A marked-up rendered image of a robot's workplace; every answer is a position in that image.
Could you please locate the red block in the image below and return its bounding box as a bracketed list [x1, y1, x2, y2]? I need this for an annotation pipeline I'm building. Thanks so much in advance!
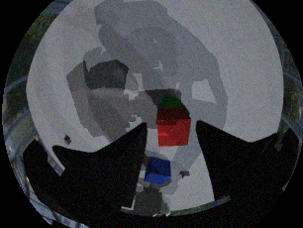
[158, 106, 191, 147]

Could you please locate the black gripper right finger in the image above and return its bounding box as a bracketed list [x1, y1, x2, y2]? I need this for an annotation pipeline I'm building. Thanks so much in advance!
[195, 121, 279, 201]

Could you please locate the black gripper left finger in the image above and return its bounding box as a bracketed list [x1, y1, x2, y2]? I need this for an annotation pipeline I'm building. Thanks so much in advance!
[51, 122, 148, 207]

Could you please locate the blue cube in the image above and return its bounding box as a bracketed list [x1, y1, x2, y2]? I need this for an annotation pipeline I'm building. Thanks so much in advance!
[144, 158, 171, 185]

